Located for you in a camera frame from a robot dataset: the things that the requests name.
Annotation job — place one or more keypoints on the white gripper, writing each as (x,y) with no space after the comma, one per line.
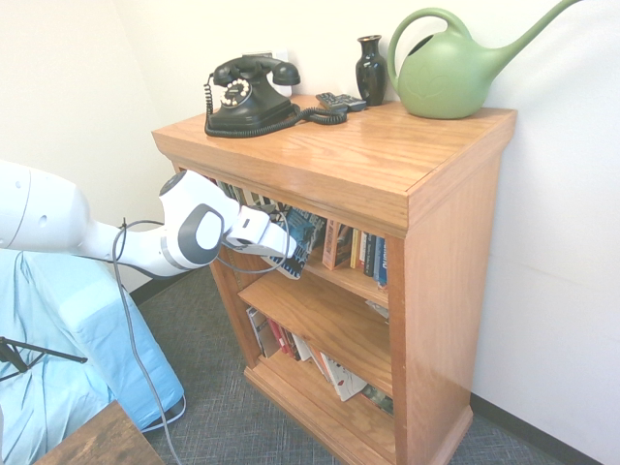
(261,232)

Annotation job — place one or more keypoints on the blue black paperback book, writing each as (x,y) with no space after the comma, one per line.
(307,232)

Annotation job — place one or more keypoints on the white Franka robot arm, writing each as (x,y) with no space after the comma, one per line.
(48,218)

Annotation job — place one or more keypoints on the dark green spine book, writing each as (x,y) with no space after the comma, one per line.
(228,191)

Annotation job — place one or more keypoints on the orange paperback book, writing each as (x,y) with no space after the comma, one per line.
(336,244)

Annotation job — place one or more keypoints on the white yellow spine book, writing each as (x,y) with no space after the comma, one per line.
(356,248)

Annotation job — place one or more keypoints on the grey white cover book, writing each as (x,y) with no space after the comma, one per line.
(261,334)

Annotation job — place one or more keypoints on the red leaning book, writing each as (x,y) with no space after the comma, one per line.
(283,341)

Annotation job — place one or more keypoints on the blue book white lettering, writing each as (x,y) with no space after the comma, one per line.
(381,264)

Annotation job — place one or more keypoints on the black vintage rotary telephone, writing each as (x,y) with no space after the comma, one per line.
(242,104)

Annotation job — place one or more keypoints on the loose paper photos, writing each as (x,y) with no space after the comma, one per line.
(379,311)

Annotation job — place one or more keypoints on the black remote control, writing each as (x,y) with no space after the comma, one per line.
(341,101)

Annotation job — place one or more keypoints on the white leaning book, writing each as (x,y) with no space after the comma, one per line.
(344,378)

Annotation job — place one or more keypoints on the wooden bookshelf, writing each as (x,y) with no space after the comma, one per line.
(445,290)

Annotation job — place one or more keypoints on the black ceramic vase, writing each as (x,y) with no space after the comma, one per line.
(370,72)

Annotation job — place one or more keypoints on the dark flat-lying book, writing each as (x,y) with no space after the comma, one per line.
(379,399)

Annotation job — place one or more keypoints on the light blue cloth cover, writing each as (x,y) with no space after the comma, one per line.
(72,349)

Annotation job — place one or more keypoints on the green plastic watering can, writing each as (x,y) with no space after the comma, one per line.
(445,82)

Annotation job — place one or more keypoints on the black tripod stand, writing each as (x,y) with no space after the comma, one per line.
(29,351)

